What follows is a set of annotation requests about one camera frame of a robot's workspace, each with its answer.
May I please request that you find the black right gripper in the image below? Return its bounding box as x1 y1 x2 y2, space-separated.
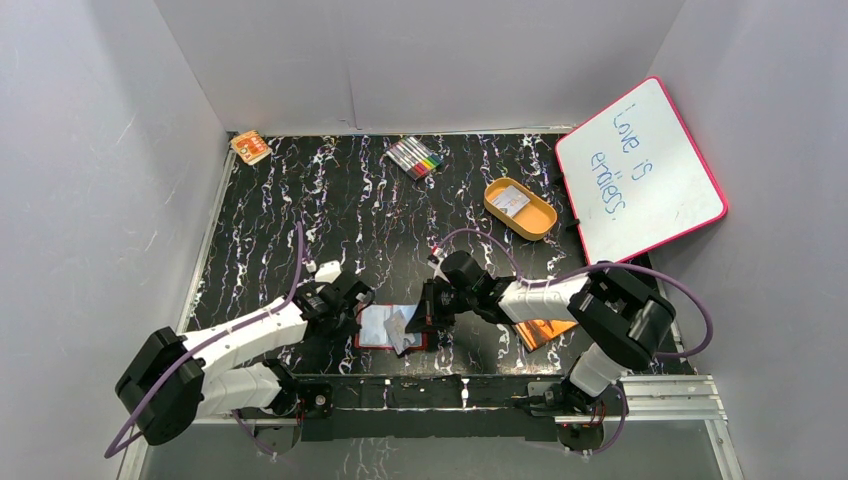
405 278 476 334

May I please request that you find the pack of coloured markers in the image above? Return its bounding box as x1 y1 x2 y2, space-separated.
385 136 443 180

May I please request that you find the silver VIP credit card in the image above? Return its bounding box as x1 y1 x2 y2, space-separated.
384 311 416 356

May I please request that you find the pink framed whiteboard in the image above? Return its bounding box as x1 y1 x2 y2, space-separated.
555 76 728 264

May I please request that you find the white credit card in tray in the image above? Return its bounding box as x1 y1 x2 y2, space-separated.
491 185 530 218

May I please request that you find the yellow oval tray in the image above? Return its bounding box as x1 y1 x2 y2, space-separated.
483 177 558 241

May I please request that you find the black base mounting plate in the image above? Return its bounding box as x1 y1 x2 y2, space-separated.
264 374 607 444

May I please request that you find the red leather card holder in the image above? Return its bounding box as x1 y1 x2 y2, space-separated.
354 305 427 356

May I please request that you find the orange book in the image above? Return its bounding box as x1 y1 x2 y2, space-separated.
513 320 578 352

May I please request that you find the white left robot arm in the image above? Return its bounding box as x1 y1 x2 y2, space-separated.
115 271 374 446

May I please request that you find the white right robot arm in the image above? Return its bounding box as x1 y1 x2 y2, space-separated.
405 251 676 414

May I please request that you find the small orange card box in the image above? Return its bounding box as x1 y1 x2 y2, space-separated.
230 130 271 165

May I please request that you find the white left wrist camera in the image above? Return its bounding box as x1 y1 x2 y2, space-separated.
313 260 342 284

